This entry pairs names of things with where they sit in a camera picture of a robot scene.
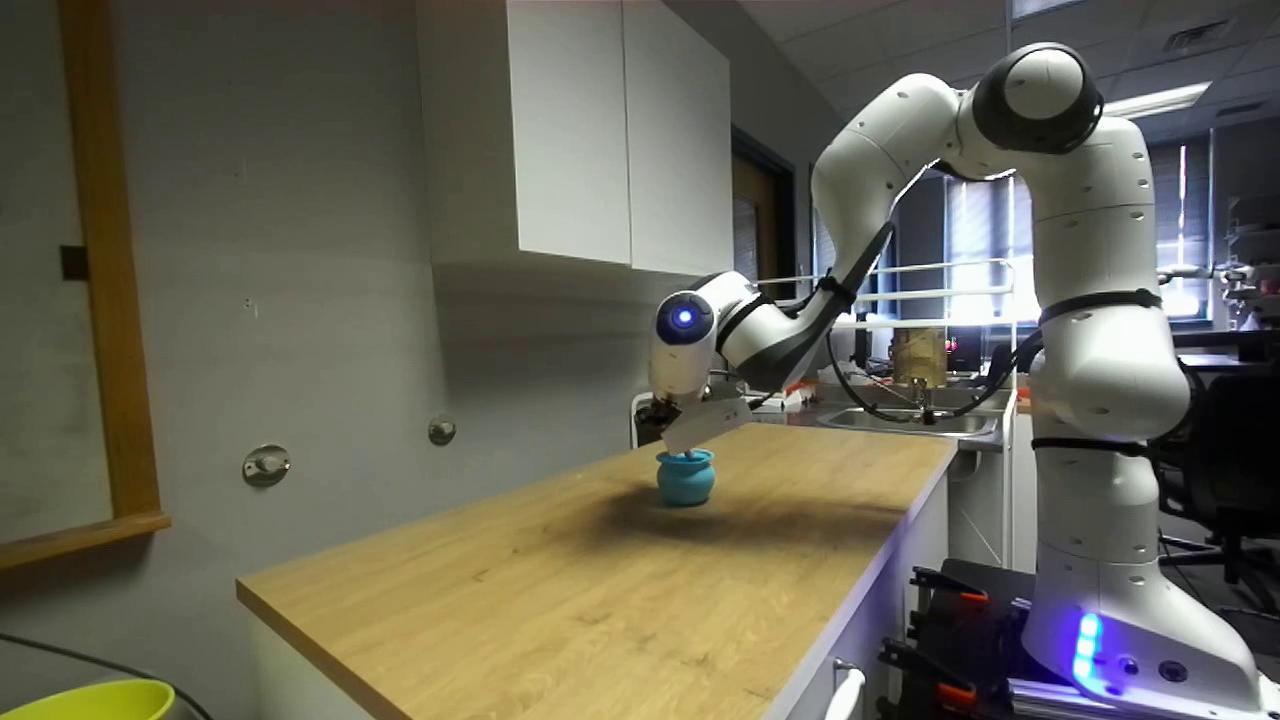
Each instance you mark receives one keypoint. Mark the black office chair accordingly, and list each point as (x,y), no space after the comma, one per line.
(1223,466)

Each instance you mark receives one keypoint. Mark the round metal wall knob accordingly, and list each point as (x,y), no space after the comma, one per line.
(440,434)

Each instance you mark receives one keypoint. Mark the brown paper bag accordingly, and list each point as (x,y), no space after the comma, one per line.
(920,356)

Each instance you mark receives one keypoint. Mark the black clamp with orange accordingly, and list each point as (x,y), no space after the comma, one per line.
(966,640)

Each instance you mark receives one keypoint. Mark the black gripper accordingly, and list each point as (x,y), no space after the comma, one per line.
(653,421)

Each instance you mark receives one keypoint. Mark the dark doorway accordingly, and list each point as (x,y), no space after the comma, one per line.
(760,214)

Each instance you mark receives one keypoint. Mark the yellow plastic bowl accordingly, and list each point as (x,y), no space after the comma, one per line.
(87,702)

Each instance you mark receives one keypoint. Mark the metal wall plate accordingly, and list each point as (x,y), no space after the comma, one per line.
(266,466)

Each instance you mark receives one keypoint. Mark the ceiling light panel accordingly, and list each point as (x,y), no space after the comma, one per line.
(1156,100)

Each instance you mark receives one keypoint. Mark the white wall cabinet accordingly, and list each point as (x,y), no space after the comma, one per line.
(586,126)

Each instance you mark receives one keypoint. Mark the small blue vase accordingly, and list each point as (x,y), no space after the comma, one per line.
(684,483)

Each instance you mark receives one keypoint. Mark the white metal railing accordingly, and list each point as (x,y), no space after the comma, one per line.
(920,274)

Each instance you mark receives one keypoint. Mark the wood framed whiteboard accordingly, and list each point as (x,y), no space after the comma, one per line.
(114,293)

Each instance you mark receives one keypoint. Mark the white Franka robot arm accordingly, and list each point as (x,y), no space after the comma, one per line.
(1095,335)

